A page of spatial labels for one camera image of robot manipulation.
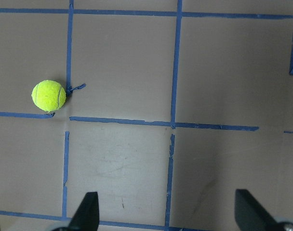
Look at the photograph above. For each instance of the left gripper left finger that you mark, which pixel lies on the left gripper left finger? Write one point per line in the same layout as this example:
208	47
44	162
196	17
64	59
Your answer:
86	217

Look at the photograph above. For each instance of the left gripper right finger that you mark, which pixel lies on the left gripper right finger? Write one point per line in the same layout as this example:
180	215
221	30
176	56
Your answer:
250	215

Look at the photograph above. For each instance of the front tennis ball on tape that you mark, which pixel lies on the front tennis ball on tape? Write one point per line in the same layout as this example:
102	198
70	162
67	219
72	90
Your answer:
48	95

